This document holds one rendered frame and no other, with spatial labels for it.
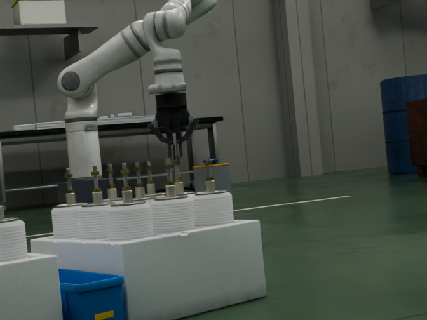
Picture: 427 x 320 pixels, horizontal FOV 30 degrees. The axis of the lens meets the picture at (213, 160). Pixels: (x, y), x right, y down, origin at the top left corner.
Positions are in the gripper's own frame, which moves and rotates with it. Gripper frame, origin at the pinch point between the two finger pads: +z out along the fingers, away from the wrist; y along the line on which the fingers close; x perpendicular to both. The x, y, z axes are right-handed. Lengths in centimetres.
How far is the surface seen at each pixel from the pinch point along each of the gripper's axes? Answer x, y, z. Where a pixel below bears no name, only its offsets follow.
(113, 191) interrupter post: 0.7, 16.1, 8.3
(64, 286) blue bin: 43, 19, 24
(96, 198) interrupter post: 17.5, 17.0, 8.9
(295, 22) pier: -740, -79, -142
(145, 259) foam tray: 32.0, 5.0, 21.7
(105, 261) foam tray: 31.2, 13.4, 21.6
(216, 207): 13.3, -9.4, 13.7
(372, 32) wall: -824, -179, -133
